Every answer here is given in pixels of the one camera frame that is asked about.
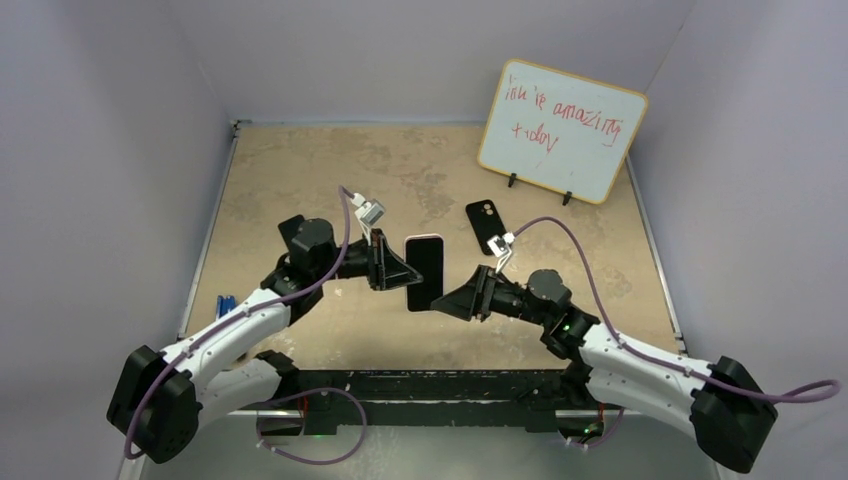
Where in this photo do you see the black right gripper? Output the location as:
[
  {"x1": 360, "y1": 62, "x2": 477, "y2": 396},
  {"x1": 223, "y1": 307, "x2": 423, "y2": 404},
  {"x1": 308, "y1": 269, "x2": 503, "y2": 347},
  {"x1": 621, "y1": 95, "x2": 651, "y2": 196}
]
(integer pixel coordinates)
[{"x1": 431, "y1": 265, "x2": 550, "y2": 326}]

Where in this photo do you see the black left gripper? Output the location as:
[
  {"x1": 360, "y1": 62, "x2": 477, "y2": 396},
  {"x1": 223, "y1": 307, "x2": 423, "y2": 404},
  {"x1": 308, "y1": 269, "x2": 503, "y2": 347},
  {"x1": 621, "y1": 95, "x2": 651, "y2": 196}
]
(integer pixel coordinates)
[{"x1": 315, "y1": 230, "x2": 422, "y2": 292}]

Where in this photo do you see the black smartphone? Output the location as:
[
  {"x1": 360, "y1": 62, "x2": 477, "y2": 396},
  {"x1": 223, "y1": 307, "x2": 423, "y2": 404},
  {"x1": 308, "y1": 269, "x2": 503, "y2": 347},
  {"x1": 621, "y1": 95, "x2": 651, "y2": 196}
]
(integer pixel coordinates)
[{"x1": 405, "y1": 237, "x2": 444, "y2": 313}]

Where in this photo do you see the pale pink phone case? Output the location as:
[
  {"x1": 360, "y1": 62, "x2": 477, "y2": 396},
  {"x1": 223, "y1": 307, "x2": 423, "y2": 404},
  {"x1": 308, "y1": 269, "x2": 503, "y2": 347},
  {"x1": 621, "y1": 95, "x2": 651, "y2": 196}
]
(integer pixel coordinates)
[{"x1": 404, "y1": 233, "x2": 446, "y2": 313}]

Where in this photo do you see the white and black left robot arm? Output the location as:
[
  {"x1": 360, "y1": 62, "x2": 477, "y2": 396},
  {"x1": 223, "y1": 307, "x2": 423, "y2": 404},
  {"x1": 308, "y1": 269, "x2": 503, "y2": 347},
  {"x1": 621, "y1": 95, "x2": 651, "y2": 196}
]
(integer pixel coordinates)
[{"x1": 106, "y1": 215, "x2": 423, "y2": 463}]

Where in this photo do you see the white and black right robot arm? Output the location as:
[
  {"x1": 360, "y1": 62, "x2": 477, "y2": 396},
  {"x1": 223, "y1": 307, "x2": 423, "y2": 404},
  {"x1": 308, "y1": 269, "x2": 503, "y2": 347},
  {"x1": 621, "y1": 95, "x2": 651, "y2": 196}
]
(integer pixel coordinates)
[{"x1": 431, "y1": 265, "x2": 778, "y2": 474}]

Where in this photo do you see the black phone lying left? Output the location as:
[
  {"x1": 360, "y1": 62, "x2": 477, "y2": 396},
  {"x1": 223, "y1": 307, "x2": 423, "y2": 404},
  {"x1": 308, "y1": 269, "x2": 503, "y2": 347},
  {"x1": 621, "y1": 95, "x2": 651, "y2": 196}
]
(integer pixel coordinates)
[{"x1": 278, "y1": 214, "x2": 306, "y2": 255}]

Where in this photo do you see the blue object at table edge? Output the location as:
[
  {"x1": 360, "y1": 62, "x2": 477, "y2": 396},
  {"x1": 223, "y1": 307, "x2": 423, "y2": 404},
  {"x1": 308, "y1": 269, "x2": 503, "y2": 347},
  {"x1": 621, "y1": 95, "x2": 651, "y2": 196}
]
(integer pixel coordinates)
[{"x1": 215, "y1": 295, "x2": 237, "y2": 321}]

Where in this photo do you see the whiteboard with red writing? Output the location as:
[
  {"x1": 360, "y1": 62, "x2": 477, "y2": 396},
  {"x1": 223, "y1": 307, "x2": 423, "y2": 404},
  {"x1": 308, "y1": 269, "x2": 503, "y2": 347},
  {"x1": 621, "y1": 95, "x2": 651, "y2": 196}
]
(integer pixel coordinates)
[{"x1": 477, "y1": 59, "x2": 649, "y2": 204}]

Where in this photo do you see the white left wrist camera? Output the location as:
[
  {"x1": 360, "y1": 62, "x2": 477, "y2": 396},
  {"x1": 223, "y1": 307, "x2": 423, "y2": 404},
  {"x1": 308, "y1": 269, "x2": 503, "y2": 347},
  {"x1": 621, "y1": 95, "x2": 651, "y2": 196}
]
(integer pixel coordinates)
[{"x1": 350, "y1": 193, "x2": 385, "y2": 244}]

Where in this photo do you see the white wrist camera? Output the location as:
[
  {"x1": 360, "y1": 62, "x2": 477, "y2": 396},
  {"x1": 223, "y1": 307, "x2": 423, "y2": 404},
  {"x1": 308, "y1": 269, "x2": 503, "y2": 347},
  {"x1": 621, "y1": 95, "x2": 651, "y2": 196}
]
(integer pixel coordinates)
[
  {"x1": 486, "y1": 232, "x2": 515, "y2": 274},
  {"x1": 350, "y1": 193, "x2": 385, "y2": 244}
]

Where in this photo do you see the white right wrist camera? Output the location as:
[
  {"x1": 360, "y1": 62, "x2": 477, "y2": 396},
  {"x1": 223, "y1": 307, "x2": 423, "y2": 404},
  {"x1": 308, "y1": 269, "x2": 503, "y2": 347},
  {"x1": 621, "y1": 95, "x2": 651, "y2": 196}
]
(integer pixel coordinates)
[{"x1": 486, "y1": 232, "x2": 515, "y2": 274}]

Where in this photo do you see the black phone case with camera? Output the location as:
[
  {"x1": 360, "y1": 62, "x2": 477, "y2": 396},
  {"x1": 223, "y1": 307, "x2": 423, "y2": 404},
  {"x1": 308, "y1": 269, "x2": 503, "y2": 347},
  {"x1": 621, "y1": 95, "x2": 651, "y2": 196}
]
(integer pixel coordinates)
[{"x1": 465, "y1": 199, "x2": 506, "y2": 256}]

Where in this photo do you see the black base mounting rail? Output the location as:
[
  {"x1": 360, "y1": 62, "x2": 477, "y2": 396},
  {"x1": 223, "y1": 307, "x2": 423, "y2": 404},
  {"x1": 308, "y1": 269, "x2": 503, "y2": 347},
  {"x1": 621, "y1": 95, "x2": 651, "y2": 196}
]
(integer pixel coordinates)
[{"x1": 233, "y1": 351, "x2": 627, "y2": 439}]

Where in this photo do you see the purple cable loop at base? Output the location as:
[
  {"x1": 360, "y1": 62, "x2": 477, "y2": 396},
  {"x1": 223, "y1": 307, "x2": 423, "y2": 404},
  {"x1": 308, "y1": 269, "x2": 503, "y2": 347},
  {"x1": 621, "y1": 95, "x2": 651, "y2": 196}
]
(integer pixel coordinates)
[{"x1": 255, "y1": 386, "x2": 369, "y2": 466}]

